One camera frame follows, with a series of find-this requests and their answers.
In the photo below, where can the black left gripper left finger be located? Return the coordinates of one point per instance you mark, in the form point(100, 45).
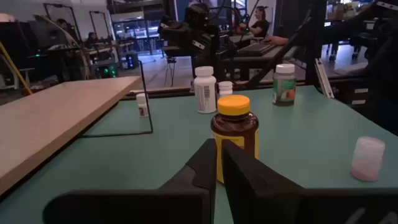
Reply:
point(205, 168)

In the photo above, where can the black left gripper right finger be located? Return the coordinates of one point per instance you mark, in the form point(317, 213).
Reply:
point(242, 180)

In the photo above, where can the amber bottle yellow cap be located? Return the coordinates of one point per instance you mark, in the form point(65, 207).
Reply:
point(234, 124)

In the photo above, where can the tall white bottle purple label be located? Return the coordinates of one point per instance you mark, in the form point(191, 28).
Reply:
point(205, 93)

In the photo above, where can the white melatonin bottle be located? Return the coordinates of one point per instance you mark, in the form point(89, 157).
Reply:
point(225, 87)

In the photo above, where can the small white bottle red label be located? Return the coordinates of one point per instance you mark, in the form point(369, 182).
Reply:
point(141, 104)

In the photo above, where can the green label jar white lid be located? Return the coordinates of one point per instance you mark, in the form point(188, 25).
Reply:
point(283, 88)

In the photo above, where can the small translucent pill vial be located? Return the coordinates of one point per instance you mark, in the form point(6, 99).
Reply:
point(367, 158)

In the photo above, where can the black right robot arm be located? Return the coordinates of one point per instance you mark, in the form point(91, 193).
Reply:
point(208, 31)

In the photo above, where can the wooden shelf black metal legs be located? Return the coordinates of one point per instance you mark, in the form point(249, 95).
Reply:
point(62, 118)

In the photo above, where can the black device green lights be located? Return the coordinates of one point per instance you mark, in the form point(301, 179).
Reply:
point(109, 72)

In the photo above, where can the black keyboard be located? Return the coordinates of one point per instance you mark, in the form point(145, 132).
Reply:
point(256, 49)

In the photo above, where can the black desk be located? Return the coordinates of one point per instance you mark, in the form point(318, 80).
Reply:
point(273, 60)

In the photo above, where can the silver aluminium bar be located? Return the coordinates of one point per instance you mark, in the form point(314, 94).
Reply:
point(323, 77)

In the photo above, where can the yellow pole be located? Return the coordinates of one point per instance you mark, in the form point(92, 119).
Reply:
point(15, 69)

